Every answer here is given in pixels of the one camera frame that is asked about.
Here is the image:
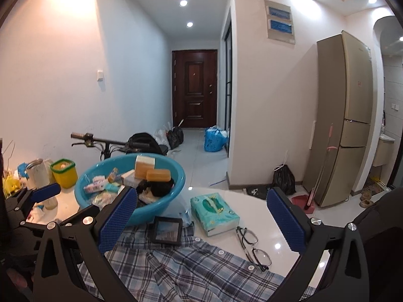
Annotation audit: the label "black backpack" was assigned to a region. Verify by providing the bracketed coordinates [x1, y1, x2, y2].
[127, 132, 167, 157]

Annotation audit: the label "black cloth bundle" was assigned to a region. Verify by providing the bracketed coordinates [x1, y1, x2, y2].
[136, 177, 175, 201]

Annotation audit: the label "grey electrical panel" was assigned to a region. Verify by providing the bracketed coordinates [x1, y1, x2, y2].
[263, 0, 297, 45]

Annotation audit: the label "person's left hand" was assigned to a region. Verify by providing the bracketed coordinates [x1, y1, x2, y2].
[6, 269, 34, 302]

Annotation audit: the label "yellow container green rim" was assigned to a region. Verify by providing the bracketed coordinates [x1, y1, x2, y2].
[50, 158, 79, 190]

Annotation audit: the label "black trash bag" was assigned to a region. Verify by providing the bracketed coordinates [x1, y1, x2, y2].
[166, 126, 184, 150]
[272, 164, 297, 196]

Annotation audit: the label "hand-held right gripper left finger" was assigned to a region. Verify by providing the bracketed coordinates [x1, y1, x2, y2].
[31, 185, 139, 302]

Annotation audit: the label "teal plastic basin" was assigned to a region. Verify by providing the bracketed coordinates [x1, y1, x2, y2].
[74, 153, 186, 227]

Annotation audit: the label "beige refrigerator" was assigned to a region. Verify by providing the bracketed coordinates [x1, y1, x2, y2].
[302, 30, 377, 208]

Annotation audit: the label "green tissue pack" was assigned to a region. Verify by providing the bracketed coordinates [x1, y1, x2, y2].
[189, 192, 241, 237]

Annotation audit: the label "black bicycle handlebar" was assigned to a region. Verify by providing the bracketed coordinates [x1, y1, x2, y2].
[71, 132, 150, 161]

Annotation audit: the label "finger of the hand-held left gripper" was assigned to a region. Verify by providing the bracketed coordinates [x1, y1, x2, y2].
[6, 182, 62, 225]

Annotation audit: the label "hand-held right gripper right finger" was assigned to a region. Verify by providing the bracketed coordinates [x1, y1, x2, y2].
[266, 186, 374, 302]

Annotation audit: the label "red dustpan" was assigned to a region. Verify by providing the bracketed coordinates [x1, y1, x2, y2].
[291, 194, 317, 215]

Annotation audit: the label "blue plastic bag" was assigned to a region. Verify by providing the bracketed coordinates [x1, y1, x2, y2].
[204, 126, 228, 152]

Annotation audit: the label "black framed eyeglasses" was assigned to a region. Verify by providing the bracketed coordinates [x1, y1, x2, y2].
[236, 226, 272, 273]

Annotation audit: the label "tan soap block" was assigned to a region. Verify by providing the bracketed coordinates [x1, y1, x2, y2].
[146, 169, 172, 182]

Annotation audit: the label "dark wooden door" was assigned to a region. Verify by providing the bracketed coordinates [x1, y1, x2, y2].
[172, 49, 219, 129]

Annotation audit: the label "beige cardboard box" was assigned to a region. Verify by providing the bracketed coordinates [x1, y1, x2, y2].
[134, 154, 157, 180]

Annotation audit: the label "yellow plastic bag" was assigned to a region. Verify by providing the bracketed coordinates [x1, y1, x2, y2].
[2, 169, 23, 201]

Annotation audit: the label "black framed glass door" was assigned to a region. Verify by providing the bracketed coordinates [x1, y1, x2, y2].
[220, 20, 233, 148]

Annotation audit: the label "small beige box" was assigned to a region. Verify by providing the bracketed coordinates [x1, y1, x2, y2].
[121, 169, 142, 187]

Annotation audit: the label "blue plaid shirt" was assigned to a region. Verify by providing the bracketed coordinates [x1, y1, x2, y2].
[77, 218, 317, 302]

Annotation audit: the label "beige sink cabinet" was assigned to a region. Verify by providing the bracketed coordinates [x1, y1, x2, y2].
[371, 133, 396, 167]

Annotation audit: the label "white plastic bag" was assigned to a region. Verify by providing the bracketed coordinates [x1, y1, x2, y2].
[154, 127, 169, 147]

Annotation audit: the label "dark jacket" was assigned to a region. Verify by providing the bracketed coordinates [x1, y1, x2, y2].
[356, 189, 403, 302]

